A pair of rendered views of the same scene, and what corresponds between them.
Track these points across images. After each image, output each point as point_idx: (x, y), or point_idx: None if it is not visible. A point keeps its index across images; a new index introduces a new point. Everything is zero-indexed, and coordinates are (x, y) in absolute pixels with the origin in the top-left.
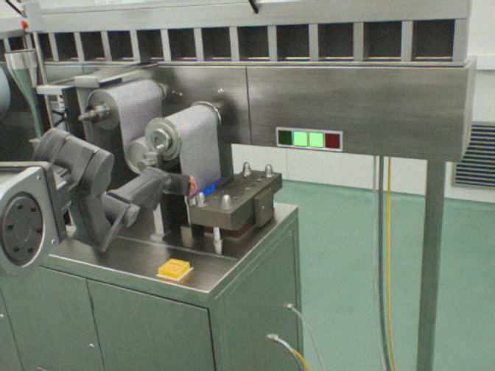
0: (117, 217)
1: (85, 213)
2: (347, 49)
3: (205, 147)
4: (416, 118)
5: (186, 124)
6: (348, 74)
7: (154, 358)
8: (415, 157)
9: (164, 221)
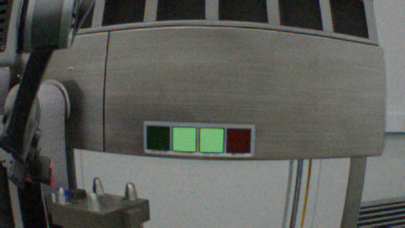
0: (31, 130)
1: (38, 80)
2: (255, 13)
3: (55, 137)
4: (344, 102)
5: (42, 96)
6: (263, 39)
7: None
8: (343, 154)
9: (23, 219)
